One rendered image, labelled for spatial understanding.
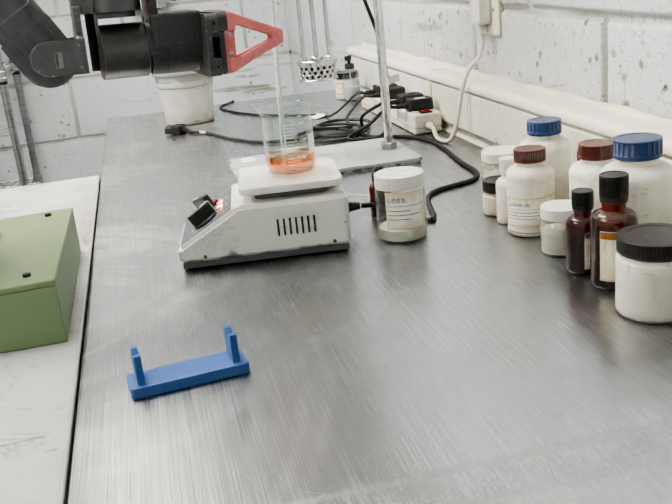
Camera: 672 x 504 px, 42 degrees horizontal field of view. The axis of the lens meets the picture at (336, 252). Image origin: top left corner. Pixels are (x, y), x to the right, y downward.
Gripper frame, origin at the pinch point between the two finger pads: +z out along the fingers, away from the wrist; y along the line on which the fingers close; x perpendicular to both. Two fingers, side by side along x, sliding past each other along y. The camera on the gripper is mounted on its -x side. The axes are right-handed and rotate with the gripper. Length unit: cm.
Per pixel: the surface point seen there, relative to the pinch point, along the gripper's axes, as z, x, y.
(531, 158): 24.1, 14.9, -15.0
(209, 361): -17.8, 24.3, -29.1
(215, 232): -9.9, 20.8, -2.6
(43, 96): -10, 31, 249
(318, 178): 2.3, 16.0, -4.5
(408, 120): 42, 22, 52
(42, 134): -13, 45, 250
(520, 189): 22.7, 18.4, -14.9
